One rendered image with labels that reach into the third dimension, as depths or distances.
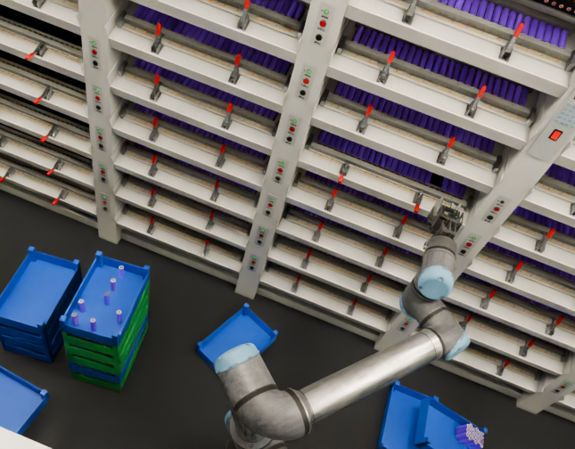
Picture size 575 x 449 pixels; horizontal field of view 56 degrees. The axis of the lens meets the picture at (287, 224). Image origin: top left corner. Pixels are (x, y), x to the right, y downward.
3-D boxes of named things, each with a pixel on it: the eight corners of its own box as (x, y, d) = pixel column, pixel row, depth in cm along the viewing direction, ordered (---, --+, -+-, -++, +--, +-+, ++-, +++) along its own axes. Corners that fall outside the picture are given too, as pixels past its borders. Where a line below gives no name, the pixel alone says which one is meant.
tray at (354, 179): (460, 231, 186) (472, 220, 177) (296, 166, 189) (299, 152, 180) (473, 182, 194) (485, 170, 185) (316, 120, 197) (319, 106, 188)
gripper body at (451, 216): (464, 211, 162) (462, 239, 154) (452, 229, 169) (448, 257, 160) (440, 201, 163) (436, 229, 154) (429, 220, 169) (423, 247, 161)
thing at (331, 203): (437, 262, 201) (451, 249, 188) (284, 201, 203) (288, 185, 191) (450, 216, 209) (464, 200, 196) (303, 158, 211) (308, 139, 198)
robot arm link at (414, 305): (413, 331, 158) (431, 309, 149) (390, 299, 163) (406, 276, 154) (436, 321, 162) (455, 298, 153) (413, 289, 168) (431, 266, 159)
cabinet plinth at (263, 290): (535, 406, 252) (541, 403, 248) (102, 231, 261) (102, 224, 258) (536, 376, 262) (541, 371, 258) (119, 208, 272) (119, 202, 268)
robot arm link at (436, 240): (447, 271, 158) (416, 258, 158) (449, 259, 161) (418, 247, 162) (462, 252, 151) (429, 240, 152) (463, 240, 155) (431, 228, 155)
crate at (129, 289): (118, 347, 186) (117, 337, 180) (61, 330, 185) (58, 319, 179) (150, 277, 205) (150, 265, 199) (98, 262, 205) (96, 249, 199)
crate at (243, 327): (227, 385, 227) (230, 377, 221) (194, 352, 233) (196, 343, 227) (275, 340, 245) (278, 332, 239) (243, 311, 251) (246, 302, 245)
